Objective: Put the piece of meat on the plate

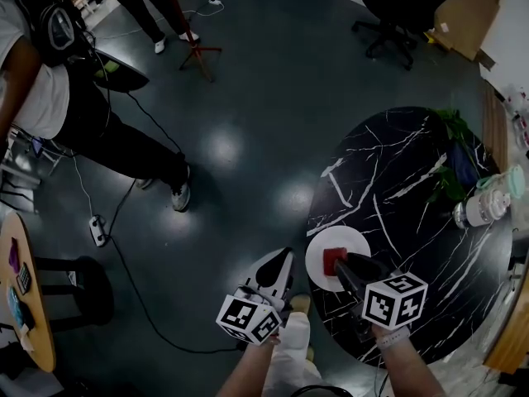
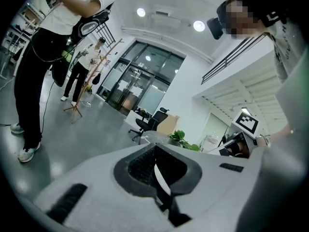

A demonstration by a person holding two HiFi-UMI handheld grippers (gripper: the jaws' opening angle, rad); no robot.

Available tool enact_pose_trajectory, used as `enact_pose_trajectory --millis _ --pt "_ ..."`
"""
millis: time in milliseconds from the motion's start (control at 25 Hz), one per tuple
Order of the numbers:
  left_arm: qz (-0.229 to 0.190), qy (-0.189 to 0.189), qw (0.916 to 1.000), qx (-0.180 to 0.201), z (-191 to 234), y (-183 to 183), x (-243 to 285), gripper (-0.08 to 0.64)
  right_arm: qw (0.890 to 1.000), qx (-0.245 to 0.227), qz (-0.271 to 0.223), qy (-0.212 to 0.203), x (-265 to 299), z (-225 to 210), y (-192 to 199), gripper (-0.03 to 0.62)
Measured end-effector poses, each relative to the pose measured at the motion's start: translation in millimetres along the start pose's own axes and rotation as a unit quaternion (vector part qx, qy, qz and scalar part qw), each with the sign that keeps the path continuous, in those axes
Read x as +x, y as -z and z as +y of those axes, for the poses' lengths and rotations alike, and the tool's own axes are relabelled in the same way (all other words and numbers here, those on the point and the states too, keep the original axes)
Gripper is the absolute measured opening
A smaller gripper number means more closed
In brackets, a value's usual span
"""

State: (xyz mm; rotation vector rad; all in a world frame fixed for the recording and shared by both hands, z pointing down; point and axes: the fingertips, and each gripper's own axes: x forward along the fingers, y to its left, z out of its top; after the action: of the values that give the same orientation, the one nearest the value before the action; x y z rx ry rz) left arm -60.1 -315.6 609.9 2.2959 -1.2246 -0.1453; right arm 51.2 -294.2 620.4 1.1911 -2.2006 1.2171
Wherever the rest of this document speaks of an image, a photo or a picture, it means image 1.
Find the blue packet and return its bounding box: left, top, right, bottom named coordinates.
left=7, top=286, right=24, bottom=330

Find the black flat floor bag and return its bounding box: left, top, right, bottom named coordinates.
left=92, top=50, right=150, bottom=95

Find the person's white trouser leg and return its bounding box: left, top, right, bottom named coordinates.
left=263, top=310, right=324, bottom=397

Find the white work table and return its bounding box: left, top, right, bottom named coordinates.
left=0, top=134, right=76, bottom=190

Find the white folded paper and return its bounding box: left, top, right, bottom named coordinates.
left=16, top=324, right=37, bottom=352

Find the person's right forearm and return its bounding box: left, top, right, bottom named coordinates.
left=370, top=324, right=448, bottom=397

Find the black oval case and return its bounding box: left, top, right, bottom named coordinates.
left=18, top=301, right=36, bottom=331

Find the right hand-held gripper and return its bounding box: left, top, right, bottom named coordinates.
left=334, top=253, right=429, bottom=342

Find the black marble round table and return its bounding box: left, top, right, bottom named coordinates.
left=306, top=106, right=514, bottom=367

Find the black calculator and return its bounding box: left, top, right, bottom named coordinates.
left=16, top=262, right=34, bottom=294

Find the wooden chair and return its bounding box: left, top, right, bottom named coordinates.
left=482, top=278, right=529, bottom=375

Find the purple cloth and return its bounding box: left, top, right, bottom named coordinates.
left=8, top=237, right=21, bottom=275

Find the black stool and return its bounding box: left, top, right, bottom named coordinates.
left=32, top=255, right=115, bottom=334

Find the wooden slat bench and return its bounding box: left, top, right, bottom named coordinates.
left=480, top=78, right=509, bottom=174

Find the group of plastic bottles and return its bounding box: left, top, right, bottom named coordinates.
left=501, top=84, right=529, bottom=149

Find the person's tan shoe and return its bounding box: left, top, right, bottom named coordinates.
left=288, top=293, right=312, bottom=316

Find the green leafy plant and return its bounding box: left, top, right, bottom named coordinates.
left=427, top=107, right=483, bottom=204

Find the white bottle with clear base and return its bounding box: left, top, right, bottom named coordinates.
left=451, top=188, right=512, bottom=230

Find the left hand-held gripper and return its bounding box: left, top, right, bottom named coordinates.
left=215, top=246, right=297, bottom=346

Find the round wooden side table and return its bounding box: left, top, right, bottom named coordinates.
left=0, top=212, right=57, bottom=374

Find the white wristband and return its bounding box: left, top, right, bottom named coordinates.
left=375, top=326, right=412, bottom=351

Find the black floor cable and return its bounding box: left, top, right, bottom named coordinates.
left=105, top=91, right=249, bottom=354

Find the red block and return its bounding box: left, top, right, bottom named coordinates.
left=322, top=246, right=349, bottom=277

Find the brown cardboard sheet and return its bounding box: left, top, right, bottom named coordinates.
left=425, top=0, right=508, bottom=65

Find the white round plate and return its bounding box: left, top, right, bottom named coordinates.
left=304, top=225, right=372, bottom=294

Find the white bottle with green cap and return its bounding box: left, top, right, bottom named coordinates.
left=474, top=164, right=527, bottom=200

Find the black office chair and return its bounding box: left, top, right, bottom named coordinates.
left=351, top=0, right=464, bottom=71

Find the person's left forearm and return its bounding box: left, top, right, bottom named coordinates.
left=214, top=334, right=283, bottom=397

